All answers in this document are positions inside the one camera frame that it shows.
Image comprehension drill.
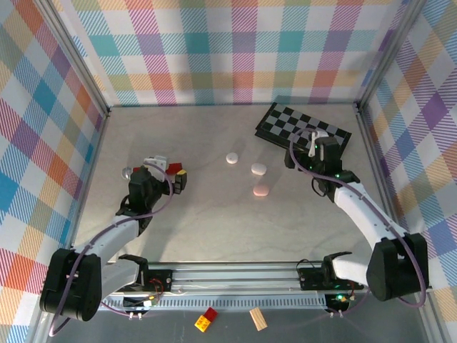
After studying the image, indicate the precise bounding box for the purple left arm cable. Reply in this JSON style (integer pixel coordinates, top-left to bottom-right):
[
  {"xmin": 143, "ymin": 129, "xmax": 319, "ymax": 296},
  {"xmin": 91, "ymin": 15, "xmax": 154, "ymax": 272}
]
[{"xmin": 48, "ymin": 164, "xmax": 175, "ymax": 337}]

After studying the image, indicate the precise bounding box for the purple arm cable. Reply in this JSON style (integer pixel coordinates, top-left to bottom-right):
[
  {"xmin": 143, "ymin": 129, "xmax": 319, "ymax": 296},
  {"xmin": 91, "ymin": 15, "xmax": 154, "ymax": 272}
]
[
  {"xmin": 288, "ymin": 127, "xmax": 429, "ymax": 317},
  {"xmin": 48, "ymin": 164, "xmax": 175, "ymax": 337}
]

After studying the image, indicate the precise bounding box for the aluminium table side rail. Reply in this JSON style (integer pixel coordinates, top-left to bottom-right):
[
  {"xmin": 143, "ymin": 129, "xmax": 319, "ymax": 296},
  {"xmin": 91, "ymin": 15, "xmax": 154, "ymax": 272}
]
[
  {"xmin": 63, "ymin": 106, "xmax": 112, "ymax": 266},
  {"xmin": 355, "ymin": 103, "xmax": 411, "ymax": 264}
]

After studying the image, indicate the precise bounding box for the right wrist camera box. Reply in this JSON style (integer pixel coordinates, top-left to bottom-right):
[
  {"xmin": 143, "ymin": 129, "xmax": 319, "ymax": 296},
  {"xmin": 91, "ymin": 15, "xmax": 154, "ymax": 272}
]
[{"xmin": 307, "ymin": 130, "xmax": 328, "ymax": 158}]

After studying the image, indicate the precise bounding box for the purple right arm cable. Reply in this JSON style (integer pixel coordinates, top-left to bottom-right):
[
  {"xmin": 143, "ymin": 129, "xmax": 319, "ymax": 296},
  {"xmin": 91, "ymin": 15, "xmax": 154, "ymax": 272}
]
[{"xmin": 288, "ymin": 127, "xmax": 429, "ymax": 317}]

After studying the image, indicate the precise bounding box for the folded black chessboard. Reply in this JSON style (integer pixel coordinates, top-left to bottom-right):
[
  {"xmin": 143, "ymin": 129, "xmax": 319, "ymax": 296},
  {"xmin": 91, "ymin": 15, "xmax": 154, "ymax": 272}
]
[{"xmin": 254, "ymin": 101, "xmax": 353, "ymax": 160}]

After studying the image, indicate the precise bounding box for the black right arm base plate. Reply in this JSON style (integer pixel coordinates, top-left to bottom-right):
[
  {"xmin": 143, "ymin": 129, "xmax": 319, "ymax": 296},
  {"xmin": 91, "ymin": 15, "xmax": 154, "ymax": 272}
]
[{"xmin": 298, "ymin": 267, "xmax": 365, "ymax": 291}]

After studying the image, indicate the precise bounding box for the grey slotted cable duct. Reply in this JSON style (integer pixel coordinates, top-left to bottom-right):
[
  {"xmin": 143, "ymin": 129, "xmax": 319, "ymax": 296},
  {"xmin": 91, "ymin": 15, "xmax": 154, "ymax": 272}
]
[{"xmin": 56, "ymin": 298, "xmax": 331, "ymax": 312}]

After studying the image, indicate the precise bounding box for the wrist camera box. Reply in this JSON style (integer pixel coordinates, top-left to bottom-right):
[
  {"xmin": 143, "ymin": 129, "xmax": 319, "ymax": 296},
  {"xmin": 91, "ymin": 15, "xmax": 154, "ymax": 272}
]
[
  {"xmin": 307, "ymin": 130, "xmax": 328, "ymax": 158},
  {"xmin": 143, "ymin": 155, "xmax": 169, "ymax": 182}
]

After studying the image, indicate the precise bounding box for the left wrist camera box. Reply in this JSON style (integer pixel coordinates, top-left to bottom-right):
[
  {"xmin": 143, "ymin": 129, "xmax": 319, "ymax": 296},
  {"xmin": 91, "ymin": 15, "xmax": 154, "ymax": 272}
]
[{"xmin": 143, "ymin": 155, "xmax": 169, "ymax": 182}]

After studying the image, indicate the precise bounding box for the aluminium frame post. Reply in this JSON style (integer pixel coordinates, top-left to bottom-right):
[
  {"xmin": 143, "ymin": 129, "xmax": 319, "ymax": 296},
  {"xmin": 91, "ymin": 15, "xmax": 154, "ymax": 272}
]
[
  {"xmin": 356, "ymin": 0, "xmax": 429, "ymax": 114},
  {"xmin": 34, "ymin": 0, "xmax": 111, "ymax": 119}
]

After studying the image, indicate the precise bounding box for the black controller board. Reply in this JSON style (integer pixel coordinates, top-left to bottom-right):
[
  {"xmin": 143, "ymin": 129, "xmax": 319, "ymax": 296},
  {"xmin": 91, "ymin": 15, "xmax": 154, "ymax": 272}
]
[
  {"xmin": 123, "ymin": 295, "xmax": 160, "ymax": 311},
  {"xmin": 325, "ymin": 292, "xmax": 351, "ymax": 312}
]

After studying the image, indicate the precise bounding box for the aluminium mounting rail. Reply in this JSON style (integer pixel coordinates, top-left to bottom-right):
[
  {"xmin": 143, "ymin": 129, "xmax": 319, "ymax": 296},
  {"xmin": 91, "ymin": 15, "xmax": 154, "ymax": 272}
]
[{"xmin": 39, "ymin": 262, "xmax": 433, "ymax": 297}]

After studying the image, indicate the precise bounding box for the wooden block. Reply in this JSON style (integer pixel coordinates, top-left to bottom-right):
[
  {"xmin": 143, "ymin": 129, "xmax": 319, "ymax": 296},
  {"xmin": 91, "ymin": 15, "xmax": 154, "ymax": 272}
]
[{"xmin": 248, "ymin": 307, "xmax": 268, "ymax": 332}]

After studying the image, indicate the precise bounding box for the red test tube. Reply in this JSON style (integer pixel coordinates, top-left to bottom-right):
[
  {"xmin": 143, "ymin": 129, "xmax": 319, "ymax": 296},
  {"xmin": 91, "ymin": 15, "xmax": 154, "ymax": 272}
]
[{"xmin": 121, "ymin": 162, "xmax": 186, "ymax": 181}]

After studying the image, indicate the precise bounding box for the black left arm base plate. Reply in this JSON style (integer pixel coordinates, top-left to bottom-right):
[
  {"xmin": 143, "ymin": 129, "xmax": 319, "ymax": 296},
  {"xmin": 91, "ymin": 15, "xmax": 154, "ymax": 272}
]
[{"xmin": 121, "ymin": 269, "xmax": 173, "ymax": 293}]

